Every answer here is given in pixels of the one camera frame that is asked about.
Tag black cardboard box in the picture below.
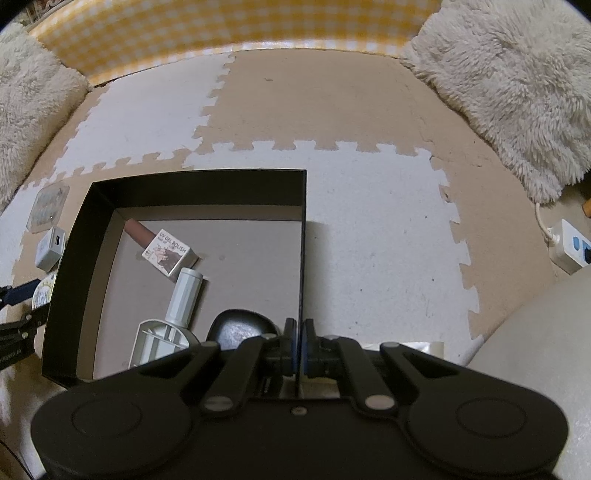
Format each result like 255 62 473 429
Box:
42 169 307 388

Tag gel polish box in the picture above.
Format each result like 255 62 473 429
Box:
124 219 198 282

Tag white plastic bottle tool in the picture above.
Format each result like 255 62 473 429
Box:
128 268 204 369

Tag right fluffy white pillow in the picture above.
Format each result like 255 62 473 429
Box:
399 1 590 204

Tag black oval object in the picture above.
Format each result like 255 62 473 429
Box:
206 309 280 350

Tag round cream tin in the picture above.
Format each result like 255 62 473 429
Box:
31 271 57 310

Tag left fluffy white pillow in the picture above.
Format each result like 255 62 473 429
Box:
1 23 90 208

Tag white power strip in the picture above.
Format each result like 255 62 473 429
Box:
549 219 590 275

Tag white charger adapter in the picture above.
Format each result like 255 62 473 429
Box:
35 226 67 273

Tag yellow gingham cushion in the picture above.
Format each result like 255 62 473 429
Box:
30 0 441 85

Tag clear nail tip case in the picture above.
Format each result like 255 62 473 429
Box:
27 182 70 234

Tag fluffy white pillow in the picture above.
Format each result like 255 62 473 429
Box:
399 1 590 204
1 23 90 208

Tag white power cable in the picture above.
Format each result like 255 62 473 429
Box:
534 200 562 245

